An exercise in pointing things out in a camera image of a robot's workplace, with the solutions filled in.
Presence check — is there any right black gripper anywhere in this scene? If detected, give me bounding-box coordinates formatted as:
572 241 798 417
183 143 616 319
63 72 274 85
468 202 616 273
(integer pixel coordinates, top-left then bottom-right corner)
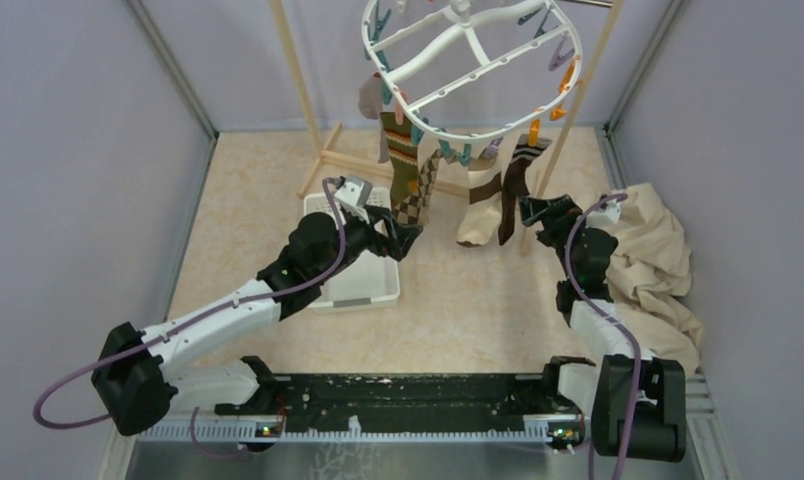
519 195 597 280

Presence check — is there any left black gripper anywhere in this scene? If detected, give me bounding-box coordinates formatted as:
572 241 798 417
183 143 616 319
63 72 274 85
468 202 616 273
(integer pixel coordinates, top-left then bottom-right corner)
316 204 422 283

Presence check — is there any dark brown sock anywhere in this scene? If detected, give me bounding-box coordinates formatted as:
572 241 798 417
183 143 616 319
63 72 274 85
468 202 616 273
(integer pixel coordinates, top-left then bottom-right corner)
497 134 552 246

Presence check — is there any beige brown sock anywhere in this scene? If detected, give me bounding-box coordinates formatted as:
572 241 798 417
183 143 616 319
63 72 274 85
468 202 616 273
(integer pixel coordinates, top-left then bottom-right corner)
456 156 502 247

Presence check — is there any white round clip hanger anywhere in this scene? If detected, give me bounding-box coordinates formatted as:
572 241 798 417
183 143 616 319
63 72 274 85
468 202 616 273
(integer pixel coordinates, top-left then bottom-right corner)
360 0 585 144

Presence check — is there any brown checkered sock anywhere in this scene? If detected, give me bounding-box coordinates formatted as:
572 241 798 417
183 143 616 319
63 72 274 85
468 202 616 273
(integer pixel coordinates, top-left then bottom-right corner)
392 150 443 225

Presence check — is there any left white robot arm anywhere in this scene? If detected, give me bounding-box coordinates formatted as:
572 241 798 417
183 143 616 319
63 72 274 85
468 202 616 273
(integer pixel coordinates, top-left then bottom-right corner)
90 205 423 436

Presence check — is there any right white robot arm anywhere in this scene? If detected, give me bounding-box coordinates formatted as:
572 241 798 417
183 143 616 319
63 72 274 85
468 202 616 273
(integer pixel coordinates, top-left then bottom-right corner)
518 193 687 463

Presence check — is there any grey sock on hanger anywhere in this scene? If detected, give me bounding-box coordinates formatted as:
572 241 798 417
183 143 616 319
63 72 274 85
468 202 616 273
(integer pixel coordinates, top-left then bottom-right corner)
358 73 389 164

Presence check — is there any white plastic basket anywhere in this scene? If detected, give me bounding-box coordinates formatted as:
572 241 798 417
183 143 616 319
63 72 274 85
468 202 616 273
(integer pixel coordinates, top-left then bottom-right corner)
302 185 402 314

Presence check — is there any orange green sock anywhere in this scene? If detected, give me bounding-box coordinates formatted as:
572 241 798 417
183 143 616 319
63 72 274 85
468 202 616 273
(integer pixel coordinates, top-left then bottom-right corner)
380 111 419 206

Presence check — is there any beige crumpled cloth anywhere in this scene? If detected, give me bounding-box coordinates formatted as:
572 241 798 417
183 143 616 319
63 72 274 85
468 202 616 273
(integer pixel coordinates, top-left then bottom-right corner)
606 183 704 379

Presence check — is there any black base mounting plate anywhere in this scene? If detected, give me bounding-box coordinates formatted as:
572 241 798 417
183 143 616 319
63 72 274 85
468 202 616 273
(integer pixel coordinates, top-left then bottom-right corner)
214 373 589 450

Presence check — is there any metal hanging rod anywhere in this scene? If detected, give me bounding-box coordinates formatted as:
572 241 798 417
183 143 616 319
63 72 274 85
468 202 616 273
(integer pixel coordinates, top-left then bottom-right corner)
557 0 613 9

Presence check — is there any wooden drying rack frame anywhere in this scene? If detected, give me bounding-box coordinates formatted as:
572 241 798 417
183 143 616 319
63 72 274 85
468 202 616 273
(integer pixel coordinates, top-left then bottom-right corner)
268 0 629 256

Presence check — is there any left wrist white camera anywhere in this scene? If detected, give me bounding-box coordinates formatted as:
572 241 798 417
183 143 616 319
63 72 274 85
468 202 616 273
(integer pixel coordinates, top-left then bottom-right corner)
334 176 373 221

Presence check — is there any wrist white camera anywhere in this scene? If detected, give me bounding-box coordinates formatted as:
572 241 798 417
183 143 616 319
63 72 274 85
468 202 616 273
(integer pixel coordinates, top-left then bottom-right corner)
596 199 622 227
334 176 373 221

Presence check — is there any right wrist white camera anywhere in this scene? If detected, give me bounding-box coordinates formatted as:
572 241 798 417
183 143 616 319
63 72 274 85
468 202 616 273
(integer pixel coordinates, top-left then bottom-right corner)
596 199 622 227

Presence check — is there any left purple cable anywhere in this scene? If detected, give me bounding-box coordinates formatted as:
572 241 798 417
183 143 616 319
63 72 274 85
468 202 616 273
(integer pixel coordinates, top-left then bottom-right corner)
32 175 349 460

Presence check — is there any purple cable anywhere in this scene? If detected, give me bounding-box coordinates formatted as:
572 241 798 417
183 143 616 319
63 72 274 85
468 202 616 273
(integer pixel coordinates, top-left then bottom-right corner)
564 192 644 480
32 175 349 460

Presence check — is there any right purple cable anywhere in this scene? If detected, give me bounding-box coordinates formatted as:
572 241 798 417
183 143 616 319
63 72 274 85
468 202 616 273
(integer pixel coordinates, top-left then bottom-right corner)
564 192 644 480

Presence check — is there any white slotted cable duct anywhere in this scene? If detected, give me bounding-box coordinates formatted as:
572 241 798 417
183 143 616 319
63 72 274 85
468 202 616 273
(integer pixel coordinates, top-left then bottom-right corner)
138 417 552 444

